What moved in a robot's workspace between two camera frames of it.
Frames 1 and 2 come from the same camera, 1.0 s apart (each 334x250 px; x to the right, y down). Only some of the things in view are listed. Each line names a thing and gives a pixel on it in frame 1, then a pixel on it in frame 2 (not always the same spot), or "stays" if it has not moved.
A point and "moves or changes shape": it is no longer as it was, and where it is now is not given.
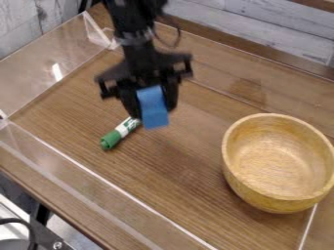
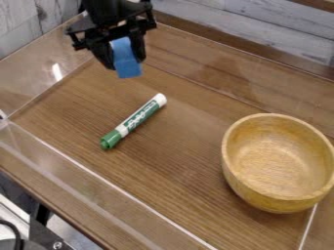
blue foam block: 152,103 moves or changes shape
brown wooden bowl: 278,162 stays
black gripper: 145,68 -> 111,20
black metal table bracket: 47,239 stays
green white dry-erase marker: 121,131 stays
